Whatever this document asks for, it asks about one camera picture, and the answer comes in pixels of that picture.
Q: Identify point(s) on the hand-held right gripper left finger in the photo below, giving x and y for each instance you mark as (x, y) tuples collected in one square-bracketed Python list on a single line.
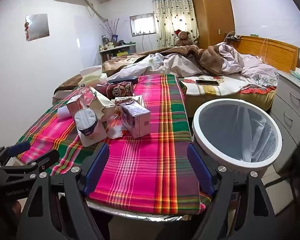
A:
[(98, 166)]

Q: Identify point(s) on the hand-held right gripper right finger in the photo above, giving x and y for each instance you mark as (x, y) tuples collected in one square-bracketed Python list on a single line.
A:
[(199, 170)]

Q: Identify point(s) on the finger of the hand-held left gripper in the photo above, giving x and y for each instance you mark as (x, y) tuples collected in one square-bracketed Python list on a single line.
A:
[(40, 161), (17, 148)]

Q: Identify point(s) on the white round trash bin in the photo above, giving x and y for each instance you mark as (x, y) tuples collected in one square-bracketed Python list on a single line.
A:
[(239, 166)]

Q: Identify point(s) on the white foam net sleeve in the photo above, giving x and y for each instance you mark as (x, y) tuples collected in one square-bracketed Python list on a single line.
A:
[(63, 112)]

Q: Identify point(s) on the white foil-lidded cup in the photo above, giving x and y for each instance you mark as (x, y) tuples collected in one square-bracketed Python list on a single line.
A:
[(86, 122)]

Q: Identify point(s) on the pink green plaid tablecloth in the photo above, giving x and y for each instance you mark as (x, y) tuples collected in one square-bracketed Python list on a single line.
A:
[(145, 170)]

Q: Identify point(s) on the purple drink carton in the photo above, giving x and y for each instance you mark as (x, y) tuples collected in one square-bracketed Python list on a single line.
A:
[(136, 120)]

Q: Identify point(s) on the cream paper bag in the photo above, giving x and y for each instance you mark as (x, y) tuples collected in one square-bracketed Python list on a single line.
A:
[(102, 105)]

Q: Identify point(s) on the pink drink carton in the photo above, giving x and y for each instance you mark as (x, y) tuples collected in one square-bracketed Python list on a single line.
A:
[(73, 106)]

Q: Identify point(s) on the clear plastic bin liner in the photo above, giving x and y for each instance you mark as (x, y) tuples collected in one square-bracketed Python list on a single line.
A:
[(259, 135)]

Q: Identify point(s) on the clear plastic bottle red label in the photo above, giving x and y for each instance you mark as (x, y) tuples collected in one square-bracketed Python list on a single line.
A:
[(86, 95)]

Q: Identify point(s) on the red soda can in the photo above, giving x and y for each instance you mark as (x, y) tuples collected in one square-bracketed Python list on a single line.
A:
[(115, 88)]

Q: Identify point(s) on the floral bed sheet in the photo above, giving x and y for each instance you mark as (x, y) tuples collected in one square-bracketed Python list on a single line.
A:
[(227, 87)]

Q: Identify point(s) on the black smartphone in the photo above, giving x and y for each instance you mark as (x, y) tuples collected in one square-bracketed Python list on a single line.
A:
[(207, 82)]

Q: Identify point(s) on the tissue pack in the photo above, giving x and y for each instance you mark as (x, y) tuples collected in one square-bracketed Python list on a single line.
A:
[(90, 77)]

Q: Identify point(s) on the black glasses case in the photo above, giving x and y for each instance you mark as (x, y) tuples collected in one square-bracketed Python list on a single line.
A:
[(122, 80)]

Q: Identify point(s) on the pale lilac duvet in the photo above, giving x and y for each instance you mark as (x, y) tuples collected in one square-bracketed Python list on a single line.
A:
[(180, 65)]

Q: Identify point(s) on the grey drawer nightstand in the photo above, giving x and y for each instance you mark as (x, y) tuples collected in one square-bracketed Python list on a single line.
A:
[(289, 105)]

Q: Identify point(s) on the brown blanket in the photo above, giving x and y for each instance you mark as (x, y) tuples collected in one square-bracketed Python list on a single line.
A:
[(209, 57)]

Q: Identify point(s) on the cluttered shelf unit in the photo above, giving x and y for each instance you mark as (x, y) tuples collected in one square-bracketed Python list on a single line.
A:
[(117, 50)]

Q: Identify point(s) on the brown teddy bear red hat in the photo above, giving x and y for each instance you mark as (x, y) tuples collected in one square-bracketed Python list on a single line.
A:
[(182, 38)]

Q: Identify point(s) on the power strip with chargers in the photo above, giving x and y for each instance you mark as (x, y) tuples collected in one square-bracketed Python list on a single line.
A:
[(232, 36)]

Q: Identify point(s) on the wooden headboard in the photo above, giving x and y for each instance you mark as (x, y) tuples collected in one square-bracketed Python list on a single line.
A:
[(269, 51)]

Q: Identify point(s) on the dried branches in vase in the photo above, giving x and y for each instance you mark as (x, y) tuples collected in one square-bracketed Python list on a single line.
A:
[(112, 26)]

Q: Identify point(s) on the small window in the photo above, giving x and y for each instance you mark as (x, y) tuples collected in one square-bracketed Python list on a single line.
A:
[(142, 25)]

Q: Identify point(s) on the wrapped air conditioner pipe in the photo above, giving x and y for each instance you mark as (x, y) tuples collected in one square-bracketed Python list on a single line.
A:
[(97, 12)]

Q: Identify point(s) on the patterned curtain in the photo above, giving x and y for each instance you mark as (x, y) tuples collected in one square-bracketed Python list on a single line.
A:
[(175, 17)]

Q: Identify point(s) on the wooden wardrobe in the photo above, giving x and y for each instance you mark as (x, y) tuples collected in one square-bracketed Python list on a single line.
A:
[(212, 12)]

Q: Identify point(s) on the silver wall panel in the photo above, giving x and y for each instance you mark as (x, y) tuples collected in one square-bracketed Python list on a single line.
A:
[(37, 27)]

